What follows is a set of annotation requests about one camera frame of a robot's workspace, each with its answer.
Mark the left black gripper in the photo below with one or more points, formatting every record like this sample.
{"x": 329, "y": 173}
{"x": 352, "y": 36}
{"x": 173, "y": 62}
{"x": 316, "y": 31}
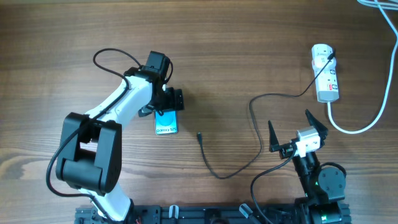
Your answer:
{"x": 170, "y": 104}

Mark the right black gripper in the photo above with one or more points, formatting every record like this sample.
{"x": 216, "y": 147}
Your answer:
{"x": 286, "y": 149}

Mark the turquoise screen smartphone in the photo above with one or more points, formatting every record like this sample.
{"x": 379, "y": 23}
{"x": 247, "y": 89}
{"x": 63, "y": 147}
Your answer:
{"x": 167, "y": 123}

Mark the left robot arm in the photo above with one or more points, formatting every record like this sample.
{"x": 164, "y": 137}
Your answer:
{"x": 89, "y": 157}

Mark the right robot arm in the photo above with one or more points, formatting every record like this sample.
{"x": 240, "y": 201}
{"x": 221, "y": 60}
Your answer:
{"x": 323, "y": 184}

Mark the white charger plug adapter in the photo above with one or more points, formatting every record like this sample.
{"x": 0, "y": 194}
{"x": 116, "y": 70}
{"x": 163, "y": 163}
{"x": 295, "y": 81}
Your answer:
{"x": 323, "y": 61}

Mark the white power strip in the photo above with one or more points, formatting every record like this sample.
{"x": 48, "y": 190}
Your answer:
{"x": 326, "y": 82}

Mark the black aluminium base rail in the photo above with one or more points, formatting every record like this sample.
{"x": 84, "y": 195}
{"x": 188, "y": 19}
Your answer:
{"x": 217, "y": 214}

